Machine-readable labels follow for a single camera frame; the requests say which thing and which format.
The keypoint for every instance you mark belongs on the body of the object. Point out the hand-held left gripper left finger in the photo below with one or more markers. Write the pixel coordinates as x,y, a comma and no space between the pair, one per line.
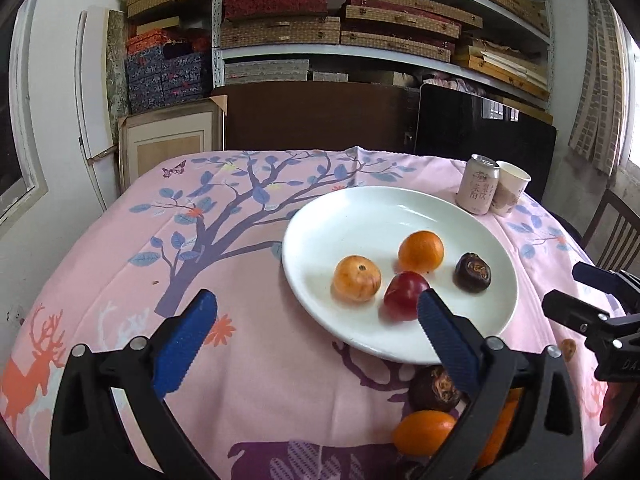
185,345

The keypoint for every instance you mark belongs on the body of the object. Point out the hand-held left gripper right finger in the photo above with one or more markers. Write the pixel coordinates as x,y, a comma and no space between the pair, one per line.
447,340

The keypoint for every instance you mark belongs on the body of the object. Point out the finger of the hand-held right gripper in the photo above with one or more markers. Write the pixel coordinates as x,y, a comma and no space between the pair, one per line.
595,277
570,310

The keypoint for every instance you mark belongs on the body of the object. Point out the dark water chestnut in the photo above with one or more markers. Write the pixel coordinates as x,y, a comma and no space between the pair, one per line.
430,390
472,271

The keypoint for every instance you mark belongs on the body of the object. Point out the orange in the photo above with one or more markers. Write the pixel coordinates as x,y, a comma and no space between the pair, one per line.
500,430
421,251
424,432

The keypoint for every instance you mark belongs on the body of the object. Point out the white oval plate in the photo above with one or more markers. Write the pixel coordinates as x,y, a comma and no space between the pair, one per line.
380,220

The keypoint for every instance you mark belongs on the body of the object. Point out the dark wooden chair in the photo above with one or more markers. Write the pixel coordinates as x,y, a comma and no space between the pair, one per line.
617,232

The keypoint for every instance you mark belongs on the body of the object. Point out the large red tomato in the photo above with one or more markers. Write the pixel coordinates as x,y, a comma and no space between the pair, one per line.
402,297

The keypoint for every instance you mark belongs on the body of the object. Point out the pink deer print tablecloth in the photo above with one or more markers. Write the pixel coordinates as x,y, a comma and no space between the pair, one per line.
250,360

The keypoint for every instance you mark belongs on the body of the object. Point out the yellow-orange persimmon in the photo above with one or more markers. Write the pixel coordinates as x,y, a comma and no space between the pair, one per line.
356,278

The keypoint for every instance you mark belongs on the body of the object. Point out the white paper cup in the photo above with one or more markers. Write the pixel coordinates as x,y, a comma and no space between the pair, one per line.
511,187

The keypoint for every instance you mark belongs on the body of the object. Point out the pink drink can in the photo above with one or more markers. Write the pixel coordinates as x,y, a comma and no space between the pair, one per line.
477,182

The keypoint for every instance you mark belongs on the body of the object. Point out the bright window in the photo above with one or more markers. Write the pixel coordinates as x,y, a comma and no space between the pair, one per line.
634,100

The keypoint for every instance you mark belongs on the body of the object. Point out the checked beige curtain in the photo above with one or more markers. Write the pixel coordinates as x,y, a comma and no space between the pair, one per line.
597,85

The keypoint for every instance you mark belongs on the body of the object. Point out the black board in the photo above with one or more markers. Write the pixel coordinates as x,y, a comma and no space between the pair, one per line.
475,120

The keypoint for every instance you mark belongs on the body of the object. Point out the white panel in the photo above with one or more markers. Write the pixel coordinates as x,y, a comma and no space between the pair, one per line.
92,110

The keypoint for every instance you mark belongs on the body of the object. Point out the brown wooden board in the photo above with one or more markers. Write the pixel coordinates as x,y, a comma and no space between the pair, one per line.
320,117

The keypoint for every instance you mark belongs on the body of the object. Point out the stack of blue patterned boxes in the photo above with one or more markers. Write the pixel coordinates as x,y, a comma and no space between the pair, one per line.
170,80

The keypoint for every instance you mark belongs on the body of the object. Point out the white framed window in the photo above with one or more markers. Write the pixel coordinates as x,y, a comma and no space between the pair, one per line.
20,125

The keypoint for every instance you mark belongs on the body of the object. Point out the orange patterned box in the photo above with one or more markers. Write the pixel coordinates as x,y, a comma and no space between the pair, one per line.
150,40

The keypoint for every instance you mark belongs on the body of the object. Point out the white metal shelf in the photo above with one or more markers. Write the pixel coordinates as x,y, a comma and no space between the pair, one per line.
218,25

